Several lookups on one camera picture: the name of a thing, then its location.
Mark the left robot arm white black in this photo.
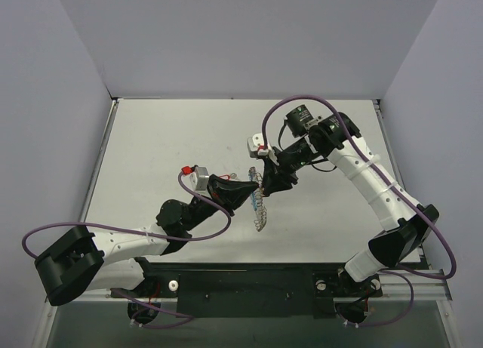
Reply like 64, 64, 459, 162
34, 167, 259, 306

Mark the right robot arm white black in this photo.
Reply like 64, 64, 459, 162
247, 105, 439, 294

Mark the red tag key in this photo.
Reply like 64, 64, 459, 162
220, 173, 238, 180

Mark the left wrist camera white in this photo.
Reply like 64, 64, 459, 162
181, 165, 210, 194

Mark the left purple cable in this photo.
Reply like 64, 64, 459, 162
21, 170, 232, 329

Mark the purple cable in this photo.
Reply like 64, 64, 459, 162
262, 94, 457, 328
21, 170, 232, 329

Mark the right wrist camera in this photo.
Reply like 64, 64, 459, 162
247, 133, 279, 166

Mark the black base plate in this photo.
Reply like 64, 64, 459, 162
113, 258, 382, 319

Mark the aluminium rail frame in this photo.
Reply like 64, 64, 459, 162
32, 98, 454, 348

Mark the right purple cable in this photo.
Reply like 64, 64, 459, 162
262, 94, 457, 328

